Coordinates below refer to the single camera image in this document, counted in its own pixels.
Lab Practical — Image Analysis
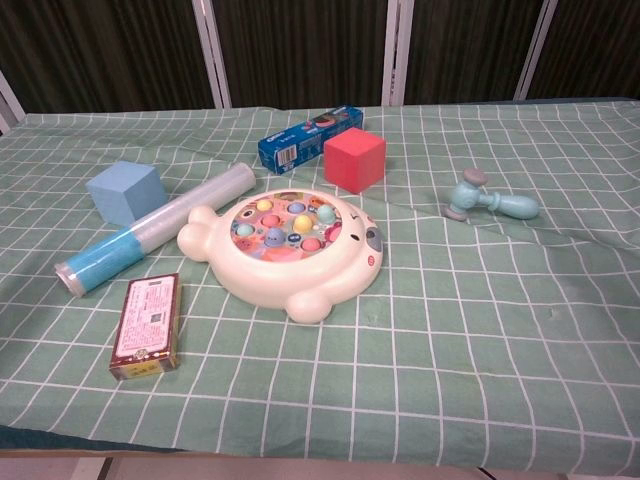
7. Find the small teal handle toy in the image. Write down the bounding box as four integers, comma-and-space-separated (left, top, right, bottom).
442, 167, 541, 222

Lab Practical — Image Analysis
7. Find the white partition post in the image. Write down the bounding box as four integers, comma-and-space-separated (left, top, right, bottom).
382, 0, 419, 107
192, 0, 233, 110
513, 0, 559, 101
0, 69, 26, 136

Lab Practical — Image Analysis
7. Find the blue Oreo cookie box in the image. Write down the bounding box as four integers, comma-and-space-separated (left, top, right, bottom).
257, 104, 366, 175

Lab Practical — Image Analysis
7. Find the light blue foam cube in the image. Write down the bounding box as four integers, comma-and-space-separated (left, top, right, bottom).
84, 161, 169, 226

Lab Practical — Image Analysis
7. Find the fish-shaped fishing toy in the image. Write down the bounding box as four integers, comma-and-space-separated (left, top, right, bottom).
177, 188, 386, 325

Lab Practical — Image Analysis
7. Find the clear film roll blue label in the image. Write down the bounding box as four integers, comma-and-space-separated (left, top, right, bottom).
54, 161, 256, 300

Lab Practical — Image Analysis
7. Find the brown printed card box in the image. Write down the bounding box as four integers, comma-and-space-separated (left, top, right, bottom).
108, 272, 182, 382

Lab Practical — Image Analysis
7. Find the red foam cube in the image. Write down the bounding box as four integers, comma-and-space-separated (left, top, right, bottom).
323, 126, 388, 195

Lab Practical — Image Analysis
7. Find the green checked tablecloth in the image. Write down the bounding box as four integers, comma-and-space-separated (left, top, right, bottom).
0, 99, 640, 457

